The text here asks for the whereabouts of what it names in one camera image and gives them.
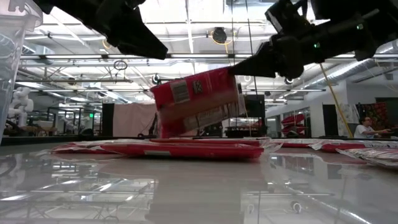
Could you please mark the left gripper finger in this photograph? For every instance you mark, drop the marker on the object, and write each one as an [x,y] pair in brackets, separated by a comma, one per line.
[146,40]

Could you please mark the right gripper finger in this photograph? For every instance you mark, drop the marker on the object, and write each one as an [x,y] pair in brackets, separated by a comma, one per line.
[258,67]

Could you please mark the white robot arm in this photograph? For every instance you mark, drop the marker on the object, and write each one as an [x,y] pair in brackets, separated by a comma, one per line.
[21,104]

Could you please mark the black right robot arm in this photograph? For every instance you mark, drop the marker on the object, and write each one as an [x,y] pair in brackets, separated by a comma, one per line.
[342,31]

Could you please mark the long ceiling light strip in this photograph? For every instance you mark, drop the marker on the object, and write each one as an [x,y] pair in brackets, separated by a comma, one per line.
[202,56]

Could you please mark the dark shelf with red items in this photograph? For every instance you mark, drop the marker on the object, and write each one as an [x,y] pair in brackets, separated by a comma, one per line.
[255,129]

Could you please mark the red tilted bins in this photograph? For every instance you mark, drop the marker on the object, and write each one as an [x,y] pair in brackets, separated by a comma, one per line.
[293,119]

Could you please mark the black door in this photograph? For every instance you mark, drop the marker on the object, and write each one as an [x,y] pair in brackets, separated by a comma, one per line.
[329,119]

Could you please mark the pink curtain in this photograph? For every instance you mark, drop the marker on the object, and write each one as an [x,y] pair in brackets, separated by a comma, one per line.
[133,119]

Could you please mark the white patterned cloth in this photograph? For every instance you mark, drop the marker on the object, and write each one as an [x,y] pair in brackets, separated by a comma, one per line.
[348,115]

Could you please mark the black tall panel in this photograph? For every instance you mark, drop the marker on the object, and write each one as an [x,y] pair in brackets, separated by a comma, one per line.
[108,119]

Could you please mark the clear plastic bin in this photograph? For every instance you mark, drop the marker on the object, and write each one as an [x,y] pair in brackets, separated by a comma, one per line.
[12,62]

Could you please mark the colourful floral cloth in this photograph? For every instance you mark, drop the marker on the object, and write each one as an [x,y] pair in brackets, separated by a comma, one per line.
[376,112]

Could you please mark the person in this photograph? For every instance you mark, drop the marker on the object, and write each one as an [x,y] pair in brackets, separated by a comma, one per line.
[363,130]

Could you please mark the grey table with casters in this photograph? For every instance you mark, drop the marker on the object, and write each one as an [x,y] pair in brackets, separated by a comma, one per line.
[34,128]

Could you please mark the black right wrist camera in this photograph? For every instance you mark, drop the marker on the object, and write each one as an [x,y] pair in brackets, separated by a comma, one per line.
[289,17]

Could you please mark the black wall monitor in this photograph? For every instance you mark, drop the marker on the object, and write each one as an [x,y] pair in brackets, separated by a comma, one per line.
[256,105]

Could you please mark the silver ventilation duct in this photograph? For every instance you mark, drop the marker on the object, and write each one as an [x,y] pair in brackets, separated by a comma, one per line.
[357,71]

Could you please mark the black framed glass enclosure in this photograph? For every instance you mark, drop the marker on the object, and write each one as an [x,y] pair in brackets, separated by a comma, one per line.
[68,123]

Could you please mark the black aluminium table frame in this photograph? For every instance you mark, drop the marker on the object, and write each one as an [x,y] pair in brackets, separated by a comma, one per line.
[62,139]

